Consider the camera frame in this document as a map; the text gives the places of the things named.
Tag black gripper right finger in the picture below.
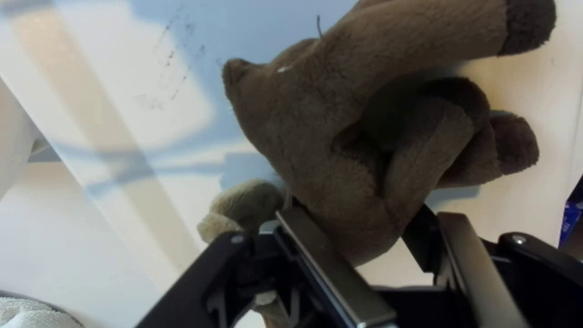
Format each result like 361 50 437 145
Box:
401 204 583 328

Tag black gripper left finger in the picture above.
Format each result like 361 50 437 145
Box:
135 204 401 328

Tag brown plush toy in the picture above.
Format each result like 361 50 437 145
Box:
195 0 559 267

